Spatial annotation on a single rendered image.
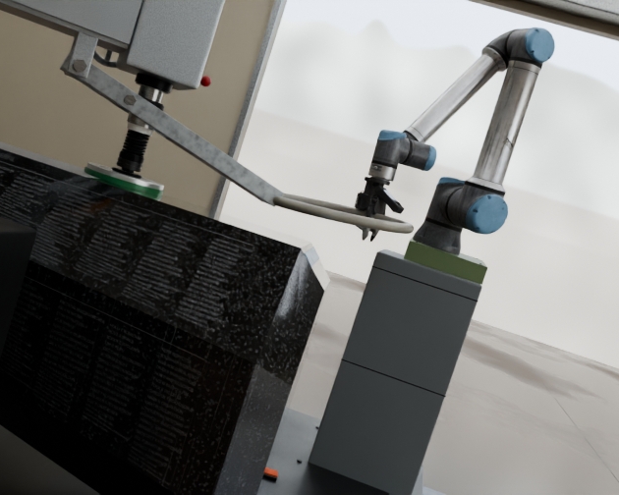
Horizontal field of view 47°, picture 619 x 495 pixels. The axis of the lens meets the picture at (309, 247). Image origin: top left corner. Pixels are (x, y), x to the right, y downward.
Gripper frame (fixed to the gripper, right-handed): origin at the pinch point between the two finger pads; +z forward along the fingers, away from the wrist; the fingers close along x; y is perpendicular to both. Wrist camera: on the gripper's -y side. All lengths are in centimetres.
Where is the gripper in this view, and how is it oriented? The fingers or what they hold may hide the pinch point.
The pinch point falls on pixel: (369, 238)
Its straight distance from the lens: 243.2
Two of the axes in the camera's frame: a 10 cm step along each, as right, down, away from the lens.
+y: -7.6, -2.6, 5.9
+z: -2.5, 9.6, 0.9
